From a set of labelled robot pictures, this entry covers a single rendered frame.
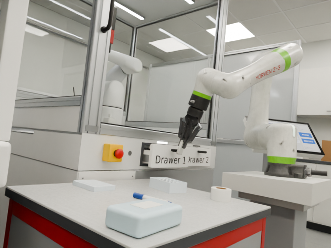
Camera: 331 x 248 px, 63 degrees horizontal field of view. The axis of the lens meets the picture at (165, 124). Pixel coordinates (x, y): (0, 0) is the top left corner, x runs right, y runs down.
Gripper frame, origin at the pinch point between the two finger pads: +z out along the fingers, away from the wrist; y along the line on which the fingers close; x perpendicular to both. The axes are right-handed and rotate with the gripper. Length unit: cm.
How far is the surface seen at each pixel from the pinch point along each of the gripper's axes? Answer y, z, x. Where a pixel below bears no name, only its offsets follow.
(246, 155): -36, 17, 166
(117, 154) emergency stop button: -3.2, 6.5, -34.4
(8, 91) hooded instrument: 7, -13, -82
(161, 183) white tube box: 17.7, 8.0, -28.3
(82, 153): -9.8, 9.4, -45.7
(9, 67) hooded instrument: 5, -18, -82
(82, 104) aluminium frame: -19, -8, -47
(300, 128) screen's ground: 15, -29, 114
